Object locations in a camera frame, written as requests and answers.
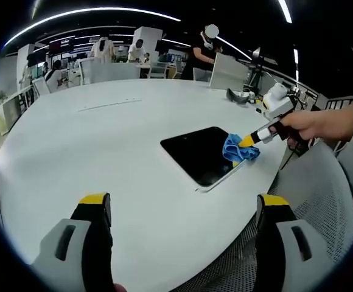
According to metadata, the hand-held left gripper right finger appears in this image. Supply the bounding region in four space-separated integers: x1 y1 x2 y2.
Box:
255 193 330 292

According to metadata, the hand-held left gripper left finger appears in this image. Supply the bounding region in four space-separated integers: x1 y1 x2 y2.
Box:
30 192 114 292

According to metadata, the blue cleaning cloth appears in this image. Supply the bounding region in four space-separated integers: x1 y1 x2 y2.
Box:
222 133 262 168

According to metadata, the black tablet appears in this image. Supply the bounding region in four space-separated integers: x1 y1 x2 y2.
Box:
159 126 248 193

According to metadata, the person's right hand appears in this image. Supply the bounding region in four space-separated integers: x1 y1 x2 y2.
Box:
281 109 318 150

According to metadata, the black tripod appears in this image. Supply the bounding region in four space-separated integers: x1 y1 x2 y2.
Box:
248 46 280 96

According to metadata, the black and white headset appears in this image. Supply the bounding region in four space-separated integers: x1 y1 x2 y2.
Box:
226 88 250 106

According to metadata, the white partition panel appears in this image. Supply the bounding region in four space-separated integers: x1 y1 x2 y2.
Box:
209 51 251 92

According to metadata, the white mesh office chair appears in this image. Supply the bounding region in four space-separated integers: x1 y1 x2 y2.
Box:
179 139 353 292

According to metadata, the short ceiling light strip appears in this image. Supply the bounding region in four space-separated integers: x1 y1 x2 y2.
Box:
278 0 293 24

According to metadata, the long low white divider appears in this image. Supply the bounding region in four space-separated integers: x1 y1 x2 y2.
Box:
80 58 141 85

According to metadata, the long ceiling light strip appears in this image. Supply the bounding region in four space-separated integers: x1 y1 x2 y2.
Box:
4 7 183 47

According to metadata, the dark wall screen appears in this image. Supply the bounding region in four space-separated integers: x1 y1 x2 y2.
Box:
48 37 76 53

